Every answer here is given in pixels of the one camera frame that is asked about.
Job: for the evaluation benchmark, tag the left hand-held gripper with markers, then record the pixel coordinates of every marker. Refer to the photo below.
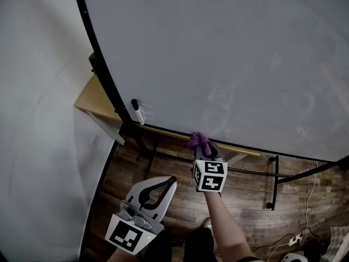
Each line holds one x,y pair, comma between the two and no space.
125,236

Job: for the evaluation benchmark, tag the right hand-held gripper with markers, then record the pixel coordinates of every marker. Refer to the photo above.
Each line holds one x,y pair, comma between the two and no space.
211,177

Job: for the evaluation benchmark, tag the purple cloth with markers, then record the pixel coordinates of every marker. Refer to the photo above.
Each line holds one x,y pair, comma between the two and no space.
199,140

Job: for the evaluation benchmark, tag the whiteboard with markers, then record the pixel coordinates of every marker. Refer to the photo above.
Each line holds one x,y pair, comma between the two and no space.
204,50

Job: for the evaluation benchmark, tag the person's right forearm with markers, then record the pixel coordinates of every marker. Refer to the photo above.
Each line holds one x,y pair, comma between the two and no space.
226,228

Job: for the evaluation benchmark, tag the person's left forearm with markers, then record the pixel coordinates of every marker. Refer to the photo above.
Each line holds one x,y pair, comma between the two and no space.
118,256

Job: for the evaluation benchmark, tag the person's right shoe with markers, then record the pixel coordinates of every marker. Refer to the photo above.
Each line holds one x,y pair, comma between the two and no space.
207,223

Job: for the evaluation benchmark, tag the person's legs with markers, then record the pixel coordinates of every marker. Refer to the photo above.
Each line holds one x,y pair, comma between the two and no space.
199,246

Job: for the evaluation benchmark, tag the white marker pen black cap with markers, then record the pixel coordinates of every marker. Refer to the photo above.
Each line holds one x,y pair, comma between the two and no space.
138,115

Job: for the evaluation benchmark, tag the wooden table white legs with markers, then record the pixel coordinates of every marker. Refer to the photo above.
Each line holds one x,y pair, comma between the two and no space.
94,100

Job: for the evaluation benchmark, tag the white rounded device black face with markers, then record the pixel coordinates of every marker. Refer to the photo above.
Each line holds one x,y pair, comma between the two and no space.
293,257

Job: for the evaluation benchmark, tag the checked blanket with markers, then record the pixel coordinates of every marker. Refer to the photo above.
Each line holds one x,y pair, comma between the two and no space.
336,246

